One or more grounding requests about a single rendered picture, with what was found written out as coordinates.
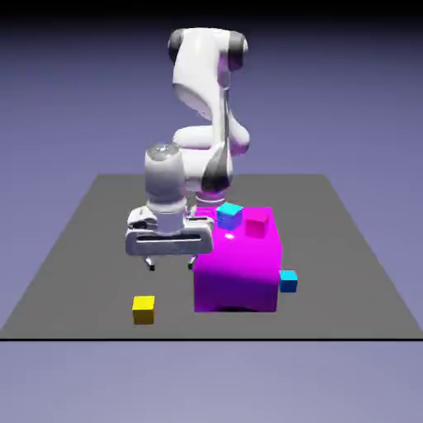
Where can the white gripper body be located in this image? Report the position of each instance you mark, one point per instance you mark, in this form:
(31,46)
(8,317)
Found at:
(168,246)

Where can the small yellow cube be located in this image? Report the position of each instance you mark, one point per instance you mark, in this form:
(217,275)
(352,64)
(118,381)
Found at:
(143,309)

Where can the small cyan cube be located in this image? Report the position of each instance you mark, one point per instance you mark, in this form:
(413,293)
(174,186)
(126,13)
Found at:
(229,216)
(288,281)

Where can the large magenta box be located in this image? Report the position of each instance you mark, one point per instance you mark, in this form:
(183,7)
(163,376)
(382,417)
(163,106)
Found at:
(241,264)

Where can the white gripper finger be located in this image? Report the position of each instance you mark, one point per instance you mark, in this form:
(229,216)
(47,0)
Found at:
(149,262)
(191,261)

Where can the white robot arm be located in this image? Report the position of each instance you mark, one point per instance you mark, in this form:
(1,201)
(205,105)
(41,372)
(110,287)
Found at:
(198,82)

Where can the small pink cube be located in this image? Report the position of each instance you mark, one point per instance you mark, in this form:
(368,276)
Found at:
(258,224)

